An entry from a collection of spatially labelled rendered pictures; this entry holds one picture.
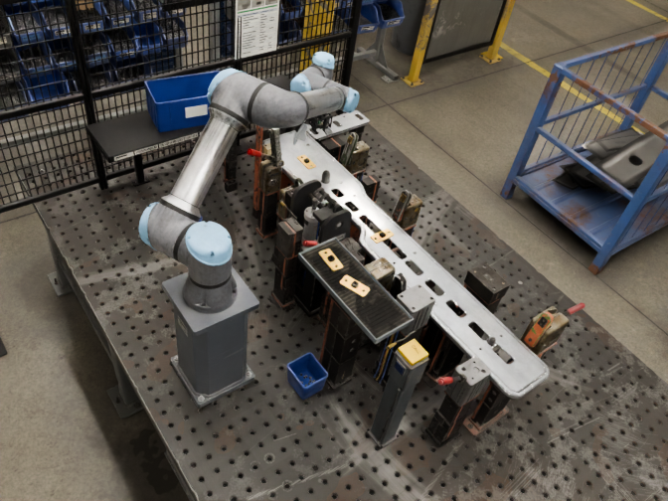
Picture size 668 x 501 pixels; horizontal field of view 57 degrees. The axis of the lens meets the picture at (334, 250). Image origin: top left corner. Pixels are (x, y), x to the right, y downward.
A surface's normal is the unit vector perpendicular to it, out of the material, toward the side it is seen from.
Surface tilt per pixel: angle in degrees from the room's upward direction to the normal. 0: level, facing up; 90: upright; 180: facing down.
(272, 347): 0
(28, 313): 0
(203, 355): 90
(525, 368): 0
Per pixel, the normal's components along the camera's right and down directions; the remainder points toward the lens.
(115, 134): 0.12, -0.69
